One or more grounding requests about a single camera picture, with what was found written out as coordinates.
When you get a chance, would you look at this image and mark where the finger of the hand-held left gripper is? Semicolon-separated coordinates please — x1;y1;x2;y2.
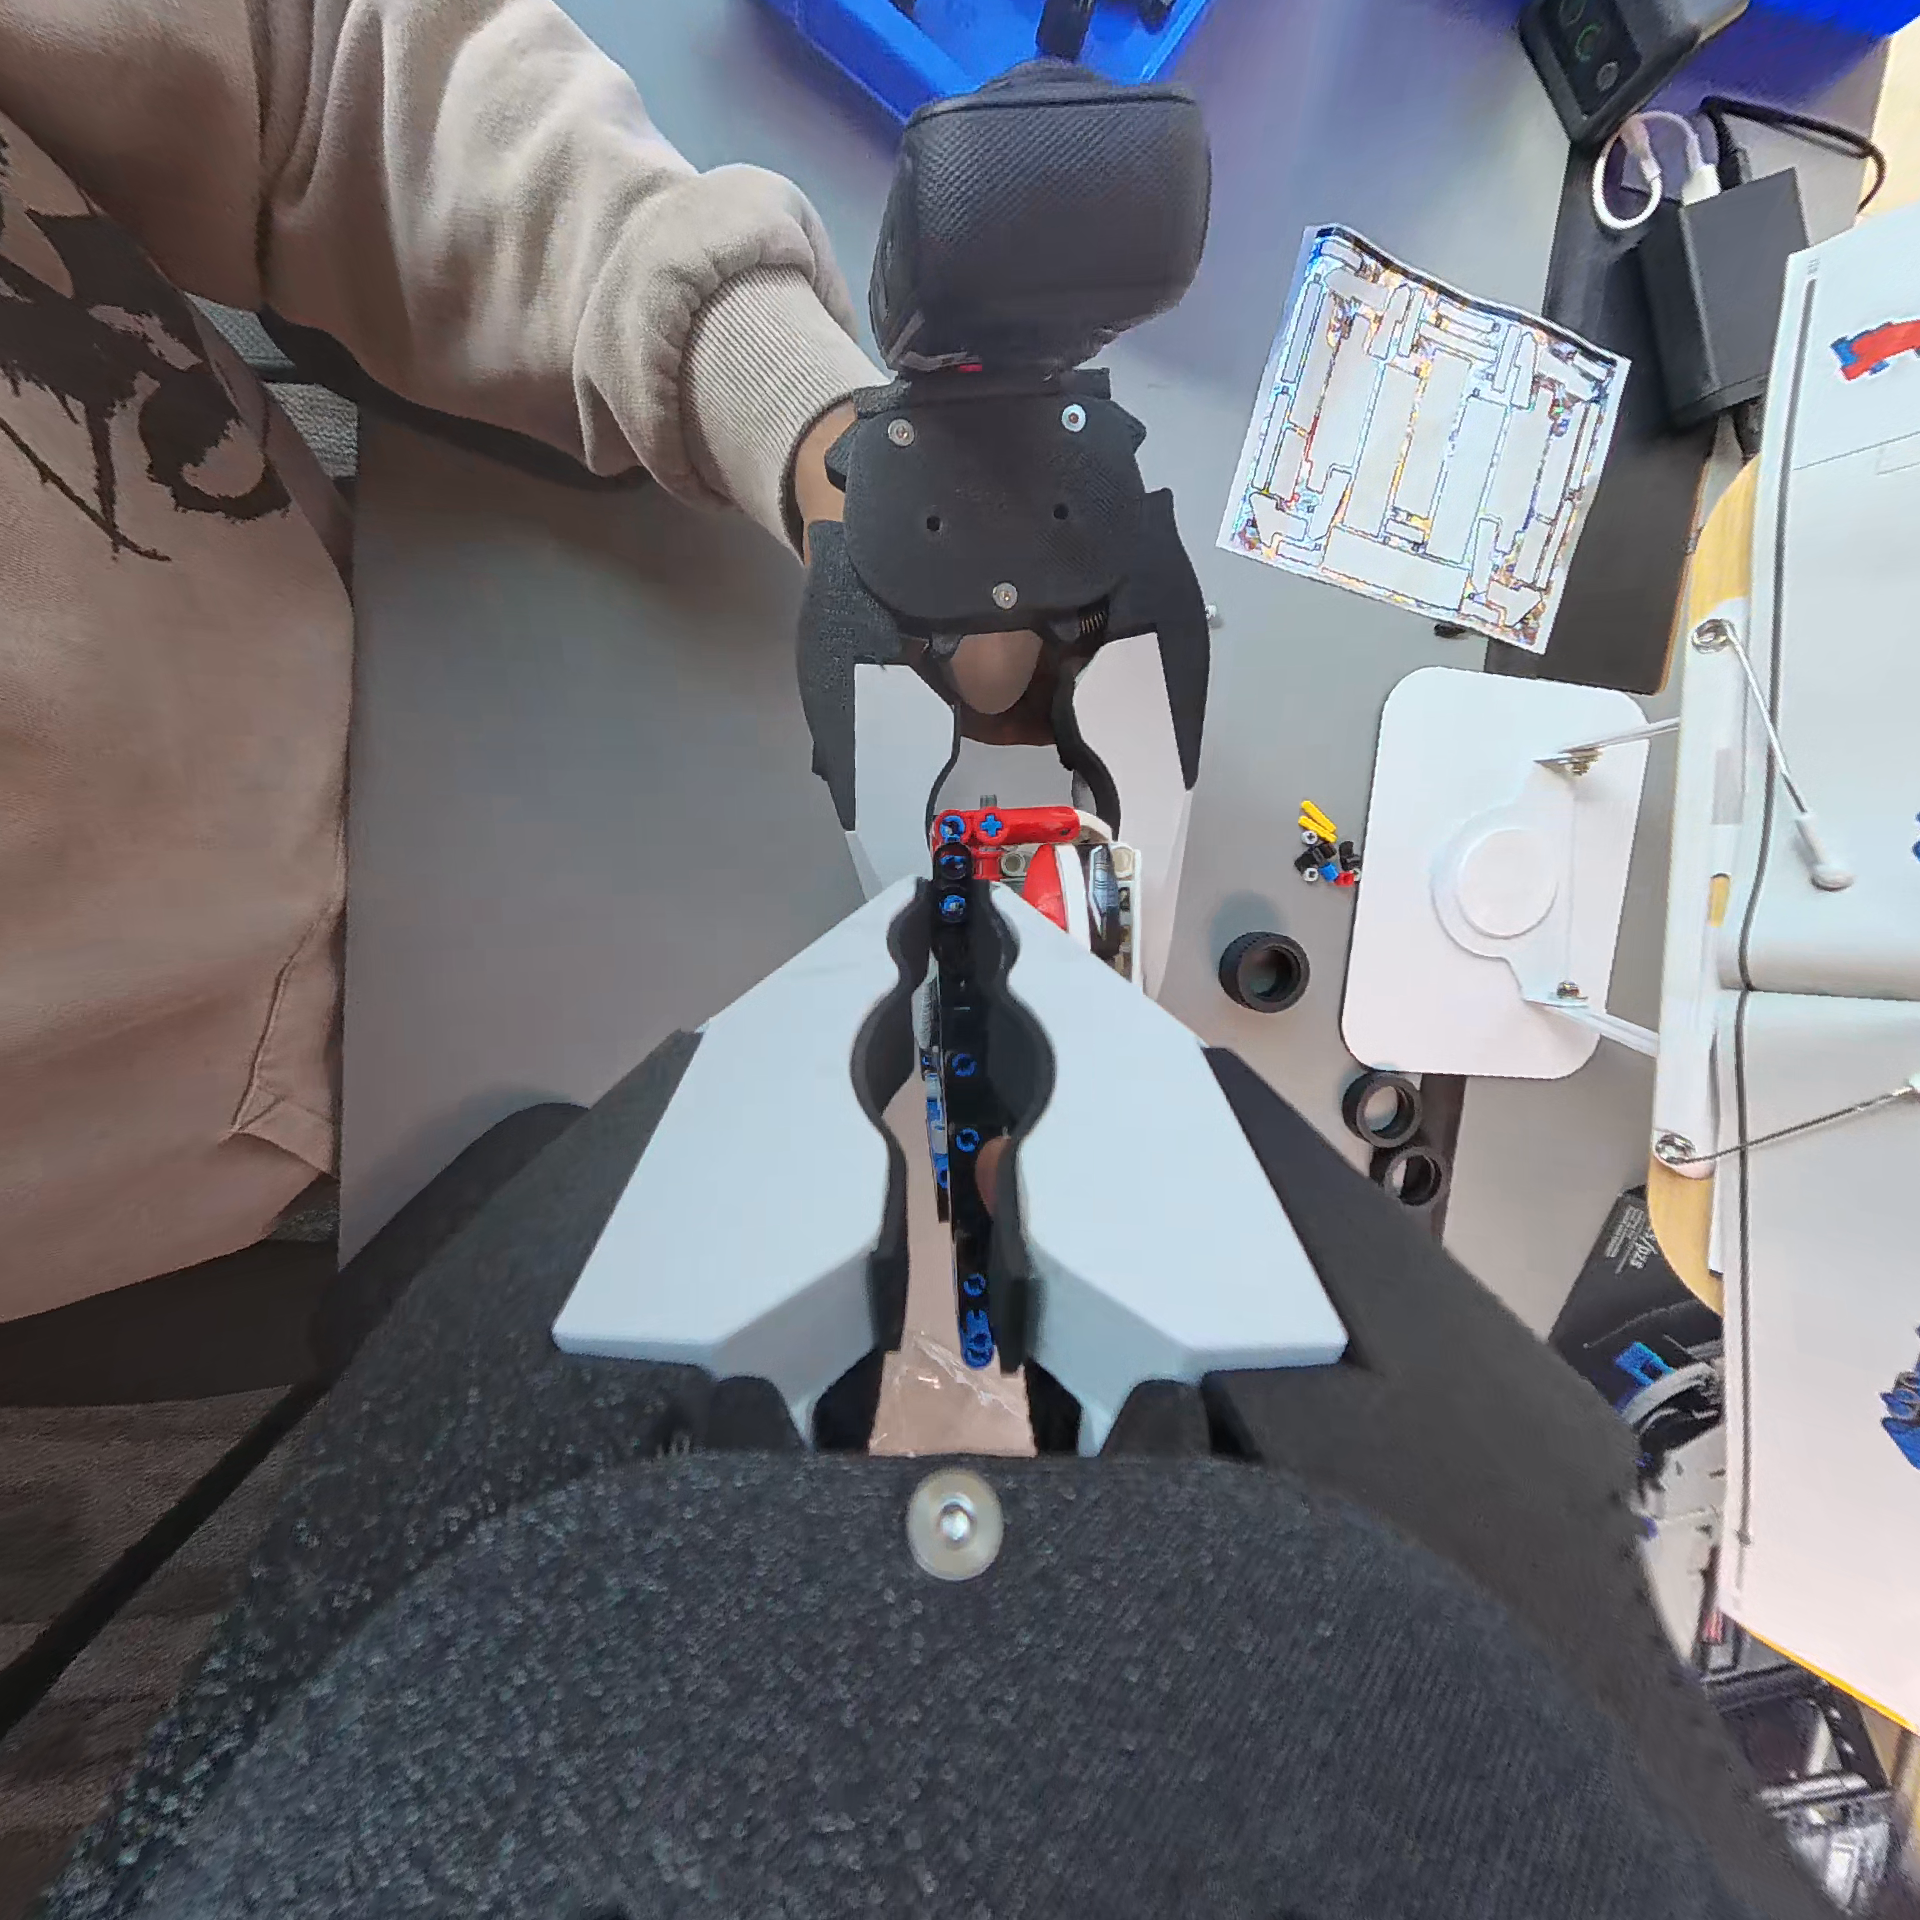
1048;639;1197;980
844;663;965;904

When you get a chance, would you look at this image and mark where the red brick connector piece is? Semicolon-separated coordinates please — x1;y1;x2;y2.
932;808;1080;881

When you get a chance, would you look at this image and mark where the person's left hand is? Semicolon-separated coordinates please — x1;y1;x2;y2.
929;626;1057;747

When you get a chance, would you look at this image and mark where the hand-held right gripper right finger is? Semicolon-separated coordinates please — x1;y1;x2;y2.
967;881;1348;1419

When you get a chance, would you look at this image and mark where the person's left forearm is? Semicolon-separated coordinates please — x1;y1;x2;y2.
256;0;894;559

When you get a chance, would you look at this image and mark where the shiny sticker sheet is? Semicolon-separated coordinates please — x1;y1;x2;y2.
1216;225;1631;655

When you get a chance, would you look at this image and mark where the black cable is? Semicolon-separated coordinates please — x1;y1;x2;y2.
1702;96;1883;212

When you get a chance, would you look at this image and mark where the brick-built race car model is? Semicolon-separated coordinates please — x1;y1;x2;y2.
912;803;1150;1373

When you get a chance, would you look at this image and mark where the black office chair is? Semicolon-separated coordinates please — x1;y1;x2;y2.
0;1101;593;1413

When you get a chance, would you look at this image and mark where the open instruction booklet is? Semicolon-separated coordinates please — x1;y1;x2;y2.
1709;202;1920;1729

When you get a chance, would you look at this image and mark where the printed car model box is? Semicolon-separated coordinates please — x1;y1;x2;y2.
1544;1184;1920;1920

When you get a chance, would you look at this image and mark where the black power adapter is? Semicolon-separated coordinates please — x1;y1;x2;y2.
1635;168;1817;431

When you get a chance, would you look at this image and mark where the white cable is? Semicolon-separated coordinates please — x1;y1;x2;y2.
1590;112;1727;234

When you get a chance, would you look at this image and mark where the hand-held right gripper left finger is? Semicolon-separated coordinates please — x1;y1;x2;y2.
550;881;944;1413

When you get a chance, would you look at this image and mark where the person's beige hoodie torso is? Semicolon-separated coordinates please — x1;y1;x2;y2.
0;0;357;1325

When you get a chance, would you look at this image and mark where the small black screen device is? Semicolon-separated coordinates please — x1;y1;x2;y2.
1518;0;1749;145

